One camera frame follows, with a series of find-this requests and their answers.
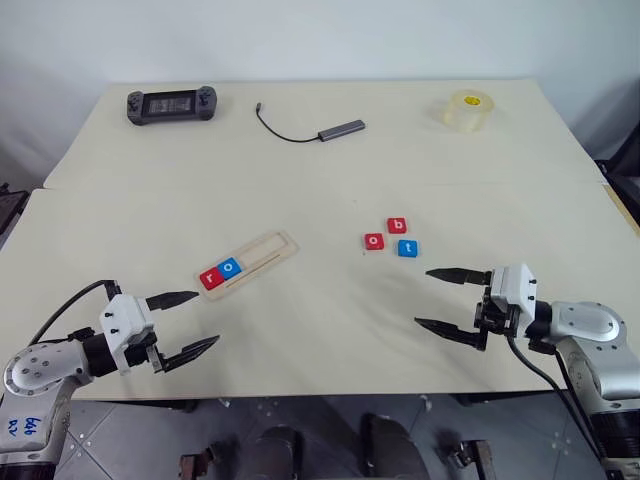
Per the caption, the dark grey handheld game console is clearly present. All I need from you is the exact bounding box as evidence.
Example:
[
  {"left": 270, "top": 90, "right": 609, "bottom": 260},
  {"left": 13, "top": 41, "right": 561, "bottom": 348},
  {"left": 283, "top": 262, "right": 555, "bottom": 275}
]
[{"left": 125, "top": 85, "right": 219, "bottom": 126}]

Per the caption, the dark rounded shape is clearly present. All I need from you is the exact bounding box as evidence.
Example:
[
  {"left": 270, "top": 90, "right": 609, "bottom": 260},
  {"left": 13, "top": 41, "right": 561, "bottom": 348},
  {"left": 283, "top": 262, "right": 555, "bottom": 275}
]
[{"left": 248, "top": 424, "right": 307, "bottom": 480}]

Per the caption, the dark furniture beside table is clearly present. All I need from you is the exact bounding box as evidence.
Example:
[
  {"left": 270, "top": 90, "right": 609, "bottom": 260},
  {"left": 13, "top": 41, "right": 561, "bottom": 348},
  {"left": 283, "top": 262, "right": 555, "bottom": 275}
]
[{"left": 593, "top": 74, "right": 640, "bottom": 227}]

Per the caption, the dark box beside table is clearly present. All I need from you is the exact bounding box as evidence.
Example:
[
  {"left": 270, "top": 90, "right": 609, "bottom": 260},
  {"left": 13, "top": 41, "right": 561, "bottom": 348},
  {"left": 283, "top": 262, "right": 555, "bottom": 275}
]
[{"left": 0, "top": 182, "right": 30, "bottom": 237}]

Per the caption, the blue letter tile o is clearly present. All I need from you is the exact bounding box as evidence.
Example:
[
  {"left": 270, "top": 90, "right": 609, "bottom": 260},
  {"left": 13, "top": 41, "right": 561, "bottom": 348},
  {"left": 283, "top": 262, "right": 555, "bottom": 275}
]
[{"left": 216, "top": 257, "right": 245, "bottom": 281}]

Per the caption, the grey USB hub with cable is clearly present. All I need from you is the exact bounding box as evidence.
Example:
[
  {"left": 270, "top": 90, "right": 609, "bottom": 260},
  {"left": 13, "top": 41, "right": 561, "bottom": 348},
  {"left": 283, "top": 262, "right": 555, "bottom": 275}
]
[{"left": 254, "top": 101, "right": 367, "bottom": 143}]

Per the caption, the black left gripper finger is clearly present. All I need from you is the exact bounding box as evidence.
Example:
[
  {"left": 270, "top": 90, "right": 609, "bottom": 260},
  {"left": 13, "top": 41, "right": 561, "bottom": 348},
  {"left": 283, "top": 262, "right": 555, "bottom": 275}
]
[
  {"left": 145, "top": 290, "right": 201, "bottom": 313},
  {"left": 160, "top": 334, "right": 222, "bottom": 374}
]

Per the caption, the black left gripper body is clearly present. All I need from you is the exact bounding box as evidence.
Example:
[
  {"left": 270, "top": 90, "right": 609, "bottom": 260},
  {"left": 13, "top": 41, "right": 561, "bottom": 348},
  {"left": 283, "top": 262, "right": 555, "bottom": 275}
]
[{"left": 122, "top": 335, "right": 167, "bottom": 376}]

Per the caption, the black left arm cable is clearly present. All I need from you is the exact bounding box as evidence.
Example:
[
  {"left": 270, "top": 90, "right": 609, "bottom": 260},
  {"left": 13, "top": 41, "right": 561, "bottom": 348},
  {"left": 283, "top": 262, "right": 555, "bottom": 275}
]
[{"left": 27, "top": 279, "right": 124, "bottom": 347}]

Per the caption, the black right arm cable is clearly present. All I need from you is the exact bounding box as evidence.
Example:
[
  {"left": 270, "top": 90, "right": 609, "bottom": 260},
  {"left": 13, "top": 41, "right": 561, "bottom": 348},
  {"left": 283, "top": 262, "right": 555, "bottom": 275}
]
[{"left": 505, "top": 333, "right": 609, "bottom": 462}]

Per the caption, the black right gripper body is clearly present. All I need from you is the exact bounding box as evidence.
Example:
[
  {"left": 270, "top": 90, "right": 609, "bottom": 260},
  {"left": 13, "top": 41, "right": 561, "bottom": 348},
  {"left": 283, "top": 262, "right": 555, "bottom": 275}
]
[{"left": 473, "top": 285, "right": 522, "bottom": 347}]

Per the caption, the red letter tile r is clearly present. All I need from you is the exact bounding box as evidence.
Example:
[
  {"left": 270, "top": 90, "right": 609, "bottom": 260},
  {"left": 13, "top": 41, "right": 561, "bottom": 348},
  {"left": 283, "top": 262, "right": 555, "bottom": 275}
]
[{"left": 198, "top": 267, "right": 226, "bottom": 291}]

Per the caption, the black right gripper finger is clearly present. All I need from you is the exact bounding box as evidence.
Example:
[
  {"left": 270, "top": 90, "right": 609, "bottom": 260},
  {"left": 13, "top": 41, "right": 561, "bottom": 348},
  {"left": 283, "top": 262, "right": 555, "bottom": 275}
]
[
  {"left": 413, "top": 316, "right": 489, "bottom": 354},
  {"left": 425, "top": 267, "right": 494, "bottom": 288}
]

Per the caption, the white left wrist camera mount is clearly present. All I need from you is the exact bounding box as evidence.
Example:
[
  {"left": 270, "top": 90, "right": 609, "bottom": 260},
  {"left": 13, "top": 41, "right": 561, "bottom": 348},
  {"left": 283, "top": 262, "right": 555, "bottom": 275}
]
[{"left": 98, "top": 294, "right": 157, "bottom": 376}]

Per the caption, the brown metal bracket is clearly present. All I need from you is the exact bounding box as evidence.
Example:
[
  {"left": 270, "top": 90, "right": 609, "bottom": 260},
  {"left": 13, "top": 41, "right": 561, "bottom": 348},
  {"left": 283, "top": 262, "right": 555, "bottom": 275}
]
[
  {"left": 447, "top": 438, "right": 495, "bottom": 480},
  {"left": 176, "top": 447, "right": 224, "bottom": 480}
]

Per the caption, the wooden letter tray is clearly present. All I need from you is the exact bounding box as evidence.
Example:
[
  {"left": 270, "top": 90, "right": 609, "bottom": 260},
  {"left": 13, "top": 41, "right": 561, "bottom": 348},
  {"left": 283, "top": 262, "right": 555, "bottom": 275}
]
[{"left": 192, "top": 230, "right": 301, "bottom": 303}]

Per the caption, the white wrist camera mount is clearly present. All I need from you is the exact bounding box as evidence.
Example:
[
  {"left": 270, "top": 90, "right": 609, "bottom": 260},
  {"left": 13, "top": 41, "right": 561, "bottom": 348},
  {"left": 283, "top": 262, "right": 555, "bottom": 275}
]
[
  {"left": 98, "top": 294, "right": 157, "bottom": 376},
  {"left": 486, "top": 263, "right": 539, "bottom": 334}
]

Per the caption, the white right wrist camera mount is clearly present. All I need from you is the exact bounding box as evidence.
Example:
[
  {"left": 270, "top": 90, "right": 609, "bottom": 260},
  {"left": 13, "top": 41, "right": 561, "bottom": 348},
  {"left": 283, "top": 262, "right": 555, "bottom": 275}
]
[{"left": 486, "top": 263, "right": 539, "bottom": 334}]

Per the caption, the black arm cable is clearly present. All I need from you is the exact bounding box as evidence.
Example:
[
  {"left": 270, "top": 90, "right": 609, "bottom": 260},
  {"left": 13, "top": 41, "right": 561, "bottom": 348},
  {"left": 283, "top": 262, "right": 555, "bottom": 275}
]
[
  {"left": 27, "top": 279, "right": 124, "bottom": 347},
  {"left": 505, "top": 333, "right": 609, "bottom": 462}
]

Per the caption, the clear tape roll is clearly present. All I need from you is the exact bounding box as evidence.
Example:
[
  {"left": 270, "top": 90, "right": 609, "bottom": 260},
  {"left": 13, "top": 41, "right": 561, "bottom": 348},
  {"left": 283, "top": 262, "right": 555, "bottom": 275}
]
[{"left": 431, "top": 89, "right": 496, "bottom": 136}]

